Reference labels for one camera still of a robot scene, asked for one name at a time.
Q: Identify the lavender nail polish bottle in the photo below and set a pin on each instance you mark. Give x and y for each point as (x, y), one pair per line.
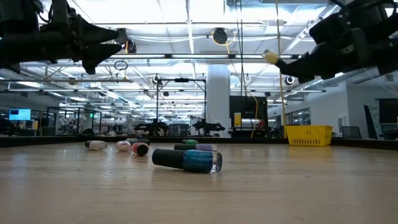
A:
(205, 147)

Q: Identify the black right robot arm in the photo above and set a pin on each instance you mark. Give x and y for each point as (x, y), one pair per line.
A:
(388, 40)

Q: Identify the yellow sign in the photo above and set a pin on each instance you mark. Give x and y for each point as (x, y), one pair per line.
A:
(237, 119)

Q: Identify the peach nail polish bottle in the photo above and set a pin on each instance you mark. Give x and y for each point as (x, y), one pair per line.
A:
(123, 146)

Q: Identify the blue computer monitor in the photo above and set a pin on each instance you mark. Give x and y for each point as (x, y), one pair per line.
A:
(19, 114)

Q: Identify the pale pink nail polish bottle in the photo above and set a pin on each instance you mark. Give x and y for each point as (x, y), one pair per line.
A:
(98, 145)

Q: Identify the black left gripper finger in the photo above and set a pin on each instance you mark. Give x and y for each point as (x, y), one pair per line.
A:
(93, 32)
(96, 53)

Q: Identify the teal glitter nail polish bottle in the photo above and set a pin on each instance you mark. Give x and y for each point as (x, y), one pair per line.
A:
(196, 161)

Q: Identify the green nail polish bottle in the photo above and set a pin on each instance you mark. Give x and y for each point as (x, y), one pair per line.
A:
(190, 141)

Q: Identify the black background station frame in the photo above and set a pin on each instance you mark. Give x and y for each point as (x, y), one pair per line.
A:
(182, 80)

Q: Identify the black aluminium table frame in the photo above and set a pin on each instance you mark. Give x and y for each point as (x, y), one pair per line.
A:
(46, 141)

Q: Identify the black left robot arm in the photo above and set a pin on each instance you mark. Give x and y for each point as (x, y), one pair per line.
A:
(18, 46)

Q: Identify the yellow nail polish bottle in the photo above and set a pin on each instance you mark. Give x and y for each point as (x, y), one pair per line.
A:
(270, 57)

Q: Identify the coral red nail polish bottle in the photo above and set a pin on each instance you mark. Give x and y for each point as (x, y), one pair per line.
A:
(141, 150)

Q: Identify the black cabinet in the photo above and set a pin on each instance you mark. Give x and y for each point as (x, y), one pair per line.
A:
(248, 107)

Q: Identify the yellow plastic basket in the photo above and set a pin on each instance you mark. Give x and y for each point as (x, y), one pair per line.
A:
(308, 135)

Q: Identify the black background robot arm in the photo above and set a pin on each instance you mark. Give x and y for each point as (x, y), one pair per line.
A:
(208, 127)
(152, 127)

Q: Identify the white building column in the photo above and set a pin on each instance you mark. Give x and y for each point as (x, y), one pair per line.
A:
(218, 99)

